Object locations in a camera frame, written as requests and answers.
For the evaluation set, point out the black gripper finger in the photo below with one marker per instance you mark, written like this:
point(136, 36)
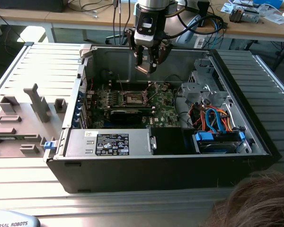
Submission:
point(139, 58)
point(153, 61)

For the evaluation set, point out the CPU with silver top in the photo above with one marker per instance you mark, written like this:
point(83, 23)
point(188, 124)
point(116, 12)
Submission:
point(143, 68)

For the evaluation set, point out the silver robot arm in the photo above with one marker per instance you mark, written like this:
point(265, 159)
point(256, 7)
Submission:
point(153, 3)

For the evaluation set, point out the CPU socket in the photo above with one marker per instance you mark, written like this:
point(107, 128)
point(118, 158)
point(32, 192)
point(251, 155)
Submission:
point(132, 98)

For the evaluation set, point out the CPU cooler with fins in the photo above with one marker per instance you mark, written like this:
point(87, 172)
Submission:
point(236, 15)

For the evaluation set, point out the round coin battery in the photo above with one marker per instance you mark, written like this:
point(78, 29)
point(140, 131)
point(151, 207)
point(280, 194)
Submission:
point(165, 86)

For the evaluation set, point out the white power adapter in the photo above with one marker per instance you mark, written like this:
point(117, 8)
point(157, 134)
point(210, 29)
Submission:
point(200, 42)

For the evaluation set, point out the green motherboard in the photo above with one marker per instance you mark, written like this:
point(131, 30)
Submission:
point(165, 111)

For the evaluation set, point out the metal drive cage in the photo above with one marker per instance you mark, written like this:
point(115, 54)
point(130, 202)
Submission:
point(203, 93)

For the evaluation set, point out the black graphics card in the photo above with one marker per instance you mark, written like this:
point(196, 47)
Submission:
point(125, 117)

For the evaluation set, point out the wooden desk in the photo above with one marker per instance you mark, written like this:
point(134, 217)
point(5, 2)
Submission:
point(61, 16)
point(251, 30)

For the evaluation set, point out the silver metal device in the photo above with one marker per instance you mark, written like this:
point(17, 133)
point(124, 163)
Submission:
point(252, 16)

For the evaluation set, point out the grey power supply unit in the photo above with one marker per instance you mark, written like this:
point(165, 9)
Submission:
point(80, 144)

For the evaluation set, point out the hard disk in blue carrier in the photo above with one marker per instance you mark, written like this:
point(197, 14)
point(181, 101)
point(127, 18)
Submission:
point(217, 147)

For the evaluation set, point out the blue cardboard box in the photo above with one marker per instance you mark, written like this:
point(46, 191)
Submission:
point(268, 2)

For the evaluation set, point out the black PC case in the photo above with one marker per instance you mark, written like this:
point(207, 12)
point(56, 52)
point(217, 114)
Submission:
point(132, 175)

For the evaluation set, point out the clear plastic bag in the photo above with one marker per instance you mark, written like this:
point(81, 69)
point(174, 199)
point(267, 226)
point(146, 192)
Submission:
point(277, 17)

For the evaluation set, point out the black stand leg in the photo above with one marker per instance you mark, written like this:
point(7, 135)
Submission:
point(283, 49)

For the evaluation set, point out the black equipment box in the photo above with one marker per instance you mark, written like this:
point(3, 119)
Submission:
point(26, 4)

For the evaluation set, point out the grey parts rack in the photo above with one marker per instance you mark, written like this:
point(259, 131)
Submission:
point(26, 118)

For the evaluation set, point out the brown-haired person's head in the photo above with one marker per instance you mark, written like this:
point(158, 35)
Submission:
point(258, 203)

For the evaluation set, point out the pale blue teach pendant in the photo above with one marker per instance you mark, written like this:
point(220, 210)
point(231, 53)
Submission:
point(14, 221)

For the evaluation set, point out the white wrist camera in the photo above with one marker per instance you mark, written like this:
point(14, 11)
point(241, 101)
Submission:
point(144, 39)

